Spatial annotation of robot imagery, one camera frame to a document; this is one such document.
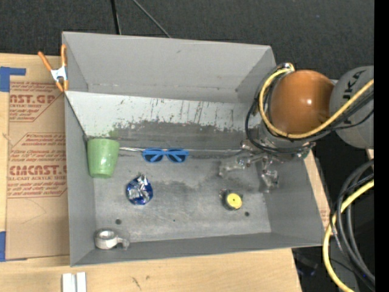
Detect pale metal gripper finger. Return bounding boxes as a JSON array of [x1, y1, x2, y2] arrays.
[[260, 158, 280, 194], [218, 155, 255, 179]]

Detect yellow and black round tool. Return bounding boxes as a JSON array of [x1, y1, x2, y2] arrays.
[[218, 188, 244, 212]]

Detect grey metal bin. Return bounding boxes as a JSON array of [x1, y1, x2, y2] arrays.
[[61, 31, 326, 268]]

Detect blue sunglasses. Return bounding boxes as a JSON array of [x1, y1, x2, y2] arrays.
[[142, 148, 190, 164]]

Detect blue and silver foil packet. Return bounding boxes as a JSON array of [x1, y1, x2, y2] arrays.
[[125, 174, 154, 207]]

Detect green plastic cup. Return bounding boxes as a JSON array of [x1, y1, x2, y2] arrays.
[[87, 137, 120, 179]]

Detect brown cardboard board red print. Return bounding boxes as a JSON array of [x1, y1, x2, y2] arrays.
[[0, 52, 71, 262]]

